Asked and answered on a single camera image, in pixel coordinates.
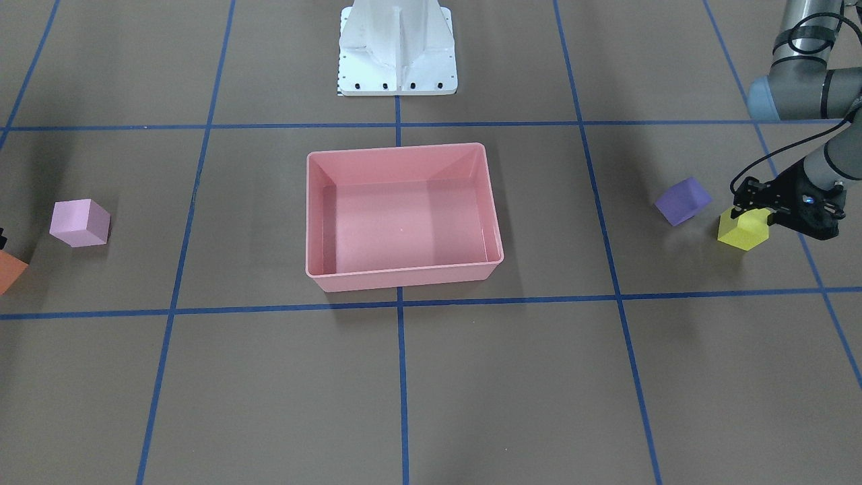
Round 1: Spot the pink plastic bin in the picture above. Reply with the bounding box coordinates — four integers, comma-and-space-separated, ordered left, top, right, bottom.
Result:
304, 142, 504, 292

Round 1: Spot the pink foam cube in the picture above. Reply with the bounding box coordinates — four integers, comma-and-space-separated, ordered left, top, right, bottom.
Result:
49, 199, 111, 248

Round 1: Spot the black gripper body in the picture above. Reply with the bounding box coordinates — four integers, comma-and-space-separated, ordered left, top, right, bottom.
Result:
732, 165, 847, 240

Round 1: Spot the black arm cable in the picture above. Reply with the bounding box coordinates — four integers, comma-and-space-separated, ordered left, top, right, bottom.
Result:
729, 13, 862, 196

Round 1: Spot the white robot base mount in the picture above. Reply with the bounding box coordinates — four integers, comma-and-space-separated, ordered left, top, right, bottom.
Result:
337, 1, 459, 96

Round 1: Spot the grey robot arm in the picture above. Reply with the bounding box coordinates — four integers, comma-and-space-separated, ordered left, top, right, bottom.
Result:
730, 1, 861, 240

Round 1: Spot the purple foam cube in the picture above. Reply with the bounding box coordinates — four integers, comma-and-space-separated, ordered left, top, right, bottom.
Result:
655, 177, 713, 226

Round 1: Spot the yellow foam cube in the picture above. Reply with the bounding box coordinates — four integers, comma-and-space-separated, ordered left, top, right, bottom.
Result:
717, 207, 772, 251

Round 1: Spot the orange foam cube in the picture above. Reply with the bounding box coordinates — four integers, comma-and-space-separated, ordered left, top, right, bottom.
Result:
0, 251, 30, 295

